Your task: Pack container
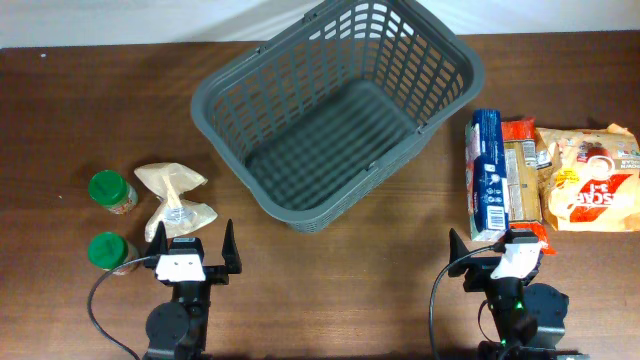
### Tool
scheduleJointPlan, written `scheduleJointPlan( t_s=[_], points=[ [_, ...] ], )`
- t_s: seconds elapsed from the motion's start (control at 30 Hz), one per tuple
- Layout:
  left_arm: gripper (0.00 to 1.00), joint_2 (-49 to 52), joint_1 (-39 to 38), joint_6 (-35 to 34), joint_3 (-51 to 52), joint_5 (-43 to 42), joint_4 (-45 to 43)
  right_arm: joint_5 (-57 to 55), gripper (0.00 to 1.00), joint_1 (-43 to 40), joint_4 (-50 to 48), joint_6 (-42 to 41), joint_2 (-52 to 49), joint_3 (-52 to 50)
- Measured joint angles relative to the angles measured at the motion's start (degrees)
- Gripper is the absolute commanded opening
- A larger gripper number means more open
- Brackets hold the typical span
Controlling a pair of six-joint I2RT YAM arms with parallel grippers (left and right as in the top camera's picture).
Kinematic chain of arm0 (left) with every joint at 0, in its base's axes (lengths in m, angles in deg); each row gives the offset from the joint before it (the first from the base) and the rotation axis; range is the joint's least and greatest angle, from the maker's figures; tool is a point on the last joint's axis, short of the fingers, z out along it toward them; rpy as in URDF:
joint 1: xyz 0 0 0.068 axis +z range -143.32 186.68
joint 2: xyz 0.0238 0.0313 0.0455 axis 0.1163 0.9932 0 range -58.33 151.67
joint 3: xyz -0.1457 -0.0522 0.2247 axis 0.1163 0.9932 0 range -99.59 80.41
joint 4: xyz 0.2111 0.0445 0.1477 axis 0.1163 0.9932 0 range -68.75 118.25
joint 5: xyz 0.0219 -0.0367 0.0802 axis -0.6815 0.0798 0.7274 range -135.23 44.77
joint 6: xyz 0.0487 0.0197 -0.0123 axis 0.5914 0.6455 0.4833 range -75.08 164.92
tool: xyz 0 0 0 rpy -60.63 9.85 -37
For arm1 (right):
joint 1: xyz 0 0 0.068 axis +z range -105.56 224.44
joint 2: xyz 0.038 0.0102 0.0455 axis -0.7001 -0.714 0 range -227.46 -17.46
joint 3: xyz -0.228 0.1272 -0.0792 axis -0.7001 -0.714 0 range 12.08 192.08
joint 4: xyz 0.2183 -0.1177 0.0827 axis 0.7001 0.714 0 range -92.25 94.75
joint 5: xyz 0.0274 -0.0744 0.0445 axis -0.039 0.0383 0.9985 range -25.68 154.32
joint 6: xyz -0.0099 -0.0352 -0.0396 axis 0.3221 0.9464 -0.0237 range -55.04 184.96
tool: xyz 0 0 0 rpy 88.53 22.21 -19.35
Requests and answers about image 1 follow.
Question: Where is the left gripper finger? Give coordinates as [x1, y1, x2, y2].
[221, 219, 242, 274]
[145, 221, 168, 257]

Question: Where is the green-lid jar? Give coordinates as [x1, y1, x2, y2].
[88, 232, 139, 275]
[88, 170, 138, 215]

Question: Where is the blue tea box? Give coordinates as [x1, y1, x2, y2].
[465, 109, 510, 242]

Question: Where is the beige paper bag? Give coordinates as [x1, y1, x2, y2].
[134, 162, 218, 243]

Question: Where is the orange pasta packet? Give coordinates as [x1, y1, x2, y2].
[502, 117, 557, 255]

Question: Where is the yellow coffee bag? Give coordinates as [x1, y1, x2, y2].
[535, 124, 639, 232]

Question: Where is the grey plastic basket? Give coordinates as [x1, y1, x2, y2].
[191, 1, 485, 233]

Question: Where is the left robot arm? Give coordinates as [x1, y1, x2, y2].
[144, 221, 242, 359]

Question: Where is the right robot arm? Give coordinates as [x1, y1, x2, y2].
[447, 229, 569, 359]

